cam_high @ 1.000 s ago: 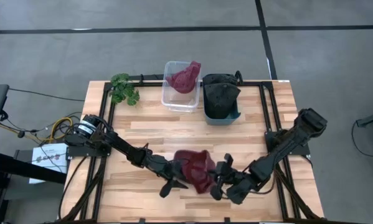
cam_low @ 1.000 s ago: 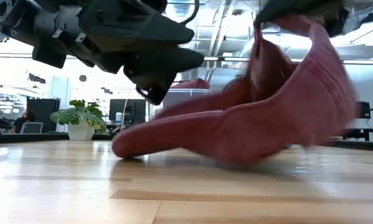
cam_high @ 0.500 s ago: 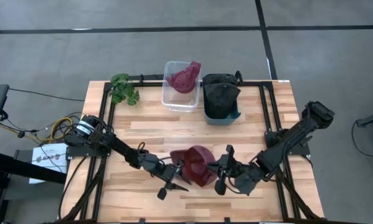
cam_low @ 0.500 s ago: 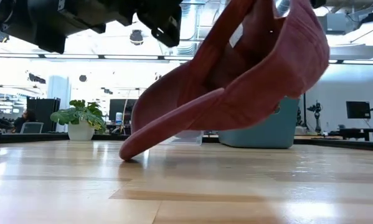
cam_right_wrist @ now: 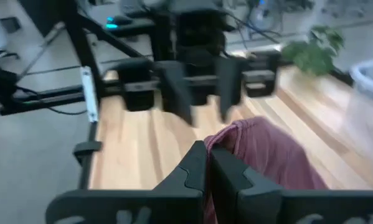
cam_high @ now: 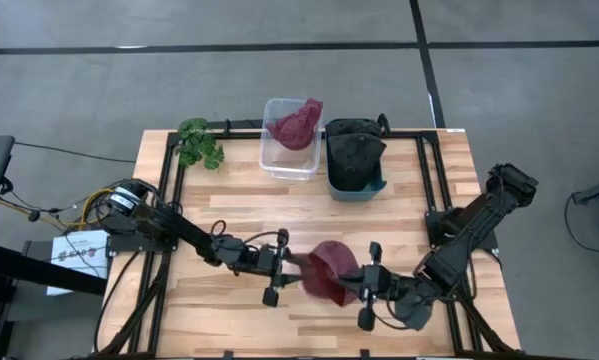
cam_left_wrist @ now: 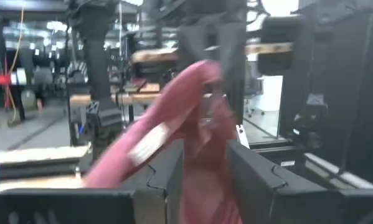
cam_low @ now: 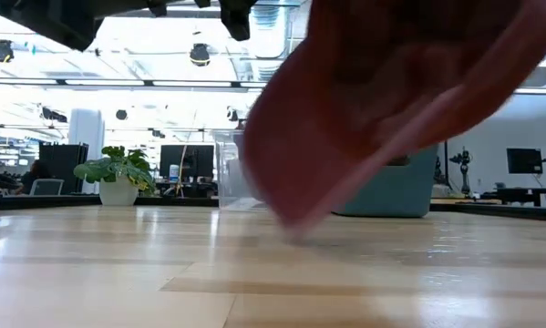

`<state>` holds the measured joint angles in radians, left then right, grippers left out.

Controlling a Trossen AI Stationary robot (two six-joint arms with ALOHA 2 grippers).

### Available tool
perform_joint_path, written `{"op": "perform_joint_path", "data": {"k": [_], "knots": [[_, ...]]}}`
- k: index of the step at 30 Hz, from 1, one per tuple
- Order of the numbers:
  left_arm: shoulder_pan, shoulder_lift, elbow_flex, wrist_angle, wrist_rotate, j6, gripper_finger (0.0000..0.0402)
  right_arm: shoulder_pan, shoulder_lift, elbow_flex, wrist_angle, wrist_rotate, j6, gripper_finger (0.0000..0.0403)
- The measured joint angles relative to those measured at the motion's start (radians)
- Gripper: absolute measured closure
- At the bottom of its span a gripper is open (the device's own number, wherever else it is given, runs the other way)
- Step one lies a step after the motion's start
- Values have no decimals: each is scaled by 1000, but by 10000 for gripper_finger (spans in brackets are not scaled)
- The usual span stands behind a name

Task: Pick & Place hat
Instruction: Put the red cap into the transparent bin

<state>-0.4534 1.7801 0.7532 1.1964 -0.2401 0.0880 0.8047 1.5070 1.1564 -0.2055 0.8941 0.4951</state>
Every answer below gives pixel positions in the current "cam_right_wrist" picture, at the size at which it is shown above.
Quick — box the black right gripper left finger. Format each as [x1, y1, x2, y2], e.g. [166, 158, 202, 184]
[45, 139, 207, 224]

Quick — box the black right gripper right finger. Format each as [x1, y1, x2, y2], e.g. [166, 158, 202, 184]
[209, 146, 373, 224]

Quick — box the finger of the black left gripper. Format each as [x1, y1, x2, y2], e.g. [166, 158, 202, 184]
[215, 57, 247, 123]
[156, 60, 195, 126]

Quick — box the maroon baseball cap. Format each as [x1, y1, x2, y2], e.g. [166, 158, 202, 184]
[202, 116, 329, 224]

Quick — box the black device with blue light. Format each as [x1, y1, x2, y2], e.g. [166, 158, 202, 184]
[105, 15, 134, 30]

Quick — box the green artificial plant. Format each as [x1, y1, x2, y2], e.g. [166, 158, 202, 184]
[280, 24, 346, 77]

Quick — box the clear plastic bin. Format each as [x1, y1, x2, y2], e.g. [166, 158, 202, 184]
[344, 55, 373, 166]

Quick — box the white frame label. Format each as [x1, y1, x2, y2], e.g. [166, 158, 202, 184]
[80, 65, 99, 123]

